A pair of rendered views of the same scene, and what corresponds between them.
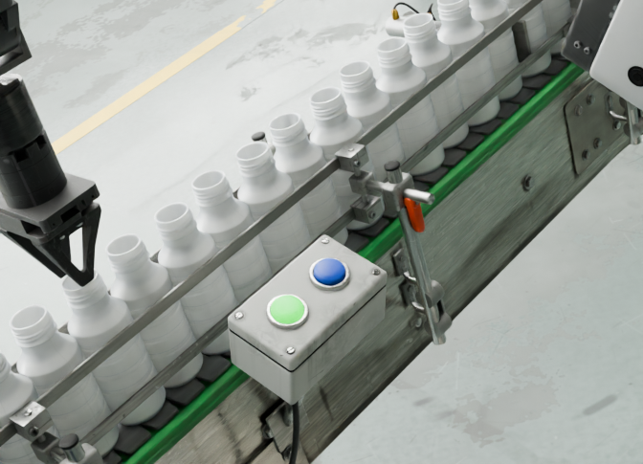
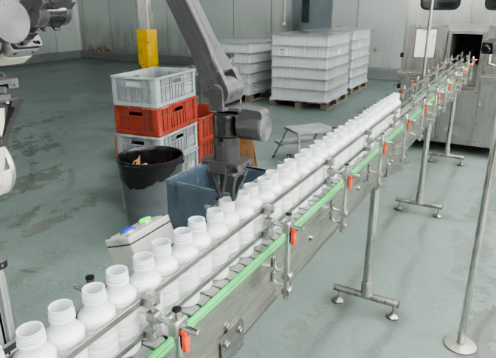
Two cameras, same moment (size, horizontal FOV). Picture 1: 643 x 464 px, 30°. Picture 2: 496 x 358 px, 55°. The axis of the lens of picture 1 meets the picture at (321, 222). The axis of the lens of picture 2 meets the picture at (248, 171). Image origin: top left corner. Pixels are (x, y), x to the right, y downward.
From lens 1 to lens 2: 1.95 m
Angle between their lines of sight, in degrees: 125
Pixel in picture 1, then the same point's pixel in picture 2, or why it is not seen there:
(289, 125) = (143, 267)
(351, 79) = (97, 284)
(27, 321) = (246, 199)
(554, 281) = not seen: outside the picture
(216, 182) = (181, 240)
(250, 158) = (165, 252)
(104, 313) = not seen: hidden behind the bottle
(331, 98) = (114, 281)
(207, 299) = not seen: hidden behind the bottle
